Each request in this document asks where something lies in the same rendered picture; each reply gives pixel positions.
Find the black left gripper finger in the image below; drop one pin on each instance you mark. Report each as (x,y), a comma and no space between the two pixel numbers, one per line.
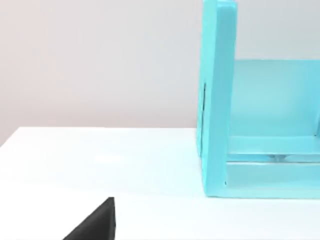
(100,222)

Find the light blue rack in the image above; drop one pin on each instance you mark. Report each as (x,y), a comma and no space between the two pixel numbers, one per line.
(262,112)

